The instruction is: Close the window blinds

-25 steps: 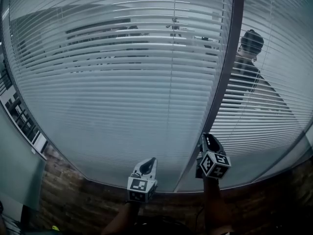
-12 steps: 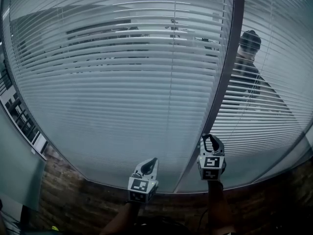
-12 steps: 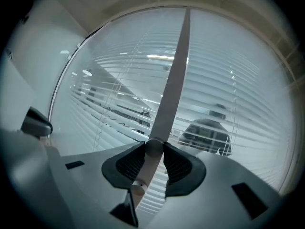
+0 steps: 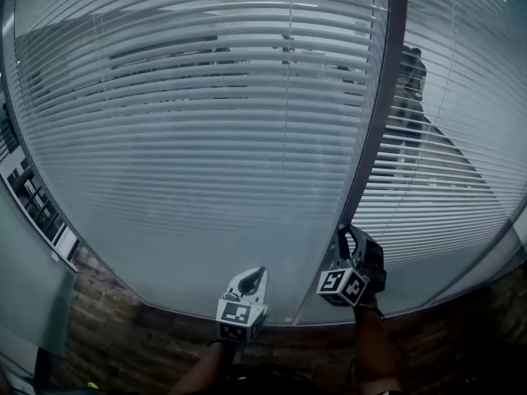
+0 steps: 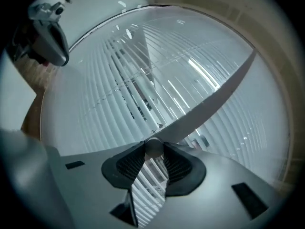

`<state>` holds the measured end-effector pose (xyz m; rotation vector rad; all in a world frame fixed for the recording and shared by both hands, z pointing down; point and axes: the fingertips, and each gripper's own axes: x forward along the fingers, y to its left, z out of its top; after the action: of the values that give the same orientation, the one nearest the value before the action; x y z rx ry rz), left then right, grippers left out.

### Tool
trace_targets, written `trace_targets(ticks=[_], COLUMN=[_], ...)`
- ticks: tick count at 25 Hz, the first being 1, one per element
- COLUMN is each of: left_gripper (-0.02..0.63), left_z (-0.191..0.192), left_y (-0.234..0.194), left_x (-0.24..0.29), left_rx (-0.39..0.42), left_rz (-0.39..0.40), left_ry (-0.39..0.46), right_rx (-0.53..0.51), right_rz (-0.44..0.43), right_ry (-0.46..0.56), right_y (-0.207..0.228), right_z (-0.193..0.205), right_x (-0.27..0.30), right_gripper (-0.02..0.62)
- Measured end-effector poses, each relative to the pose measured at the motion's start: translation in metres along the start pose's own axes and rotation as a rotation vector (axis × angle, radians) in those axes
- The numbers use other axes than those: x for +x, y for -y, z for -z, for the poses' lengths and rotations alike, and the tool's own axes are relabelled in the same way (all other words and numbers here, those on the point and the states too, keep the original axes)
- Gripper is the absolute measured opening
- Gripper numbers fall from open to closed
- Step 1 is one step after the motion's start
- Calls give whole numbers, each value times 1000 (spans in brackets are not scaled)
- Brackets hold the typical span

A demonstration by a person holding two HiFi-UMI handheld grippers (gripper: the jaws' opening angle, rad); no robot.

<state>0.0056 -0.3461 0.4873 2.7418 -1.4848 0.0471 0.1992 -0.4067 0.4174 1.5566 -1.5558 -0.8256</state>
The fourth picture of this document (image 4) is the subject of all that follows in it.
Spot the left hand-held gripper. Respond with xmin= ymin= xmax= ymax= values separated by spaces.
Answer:
xmin=216 ymin=266 xmax=268 ymax=342

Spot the person's right forearm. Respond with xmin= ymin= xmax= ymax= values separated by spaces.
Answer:
xmin=353 ymin=298 xmax=403 ymax=395

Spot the grey metal window mullion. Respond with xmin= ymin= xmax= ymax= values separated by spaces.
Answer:
xmin=290 ymin=0 xmax=411 ymax=327

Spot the person's left forearm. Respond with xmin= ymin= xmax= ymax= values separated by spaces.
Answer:
xmin=168 ymin=339 xmax=244 ymax=395

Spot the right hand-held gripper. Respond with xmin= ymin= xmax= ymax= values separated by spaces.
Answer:
xmin=316 ymin=224 xmax=388 ymax=307

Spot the frosted glass door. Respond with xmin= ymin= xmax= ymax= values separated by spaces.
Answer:
xmin=0 ymin=183 xmax=79 ymax=357

